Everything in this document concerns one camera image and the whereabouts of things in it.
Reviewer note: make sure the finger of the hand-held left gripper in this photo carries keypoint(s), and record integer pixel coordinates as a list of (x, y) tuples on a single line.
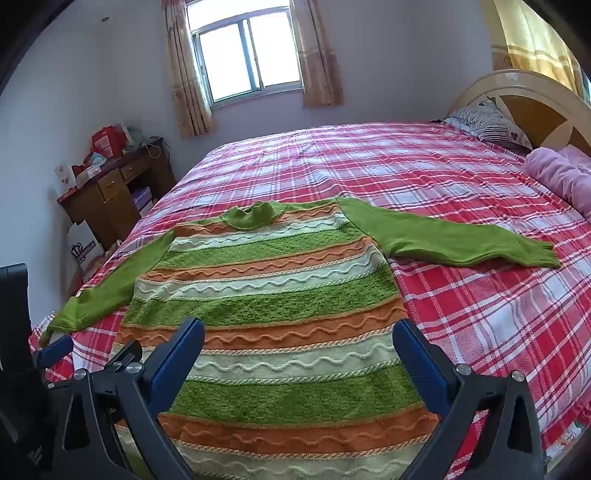
[(55, 350), (127, 353)]

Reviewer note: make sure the beige patterned curtain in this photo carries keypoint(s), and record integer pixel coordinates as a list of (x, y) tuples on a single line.
[(184, 83), (318, 60)]

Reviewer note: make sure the bed with red plaid sheet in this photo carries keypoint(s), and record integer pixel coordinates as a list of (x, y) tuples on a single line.
[(369, 161)]

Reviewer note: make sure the green orange striped knit sweater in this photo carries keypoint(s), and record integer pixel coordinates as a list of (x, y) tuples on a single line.
[(286, 277)]

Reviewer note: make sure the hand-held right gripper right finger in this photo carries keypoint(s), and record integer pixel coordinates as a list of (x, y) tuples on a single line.
[(418, 355)]

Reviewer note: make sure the pink blanket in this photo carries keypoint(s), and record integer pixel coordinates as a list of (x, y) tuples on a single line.
[(563, 175)]

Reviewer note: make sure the cream wooden headboard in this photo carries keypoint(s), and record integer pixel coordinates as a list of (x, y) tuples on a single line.
[(521, 87)]

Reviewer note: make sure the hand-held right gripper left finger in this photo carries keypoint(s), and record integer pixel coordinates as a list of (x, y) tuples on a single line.
[(178, 355)]

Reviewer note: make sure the striped pillow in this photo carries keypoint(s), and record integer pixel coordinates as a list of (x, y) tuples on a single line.
[(489, 122)]

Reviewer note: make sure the white paper bag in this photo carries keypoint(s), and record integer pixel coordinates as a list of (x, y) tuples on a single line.
[(83, 249)]

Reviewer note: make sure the red bag on desk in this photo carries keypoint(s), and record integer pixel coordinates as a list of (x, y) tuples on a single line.
[(108, 141)]

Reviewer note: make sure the yellow curtain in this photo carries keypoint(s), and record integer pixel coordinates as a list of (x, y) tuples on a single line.
[(535, 41)]

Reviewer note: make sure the window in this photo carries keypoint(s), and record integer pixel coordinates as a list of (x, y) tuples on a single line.
[(244, 55)]

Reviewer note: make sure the brown wooden desk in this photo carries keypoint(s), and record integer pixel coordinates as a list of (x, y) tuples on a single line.
[(111, 194)]

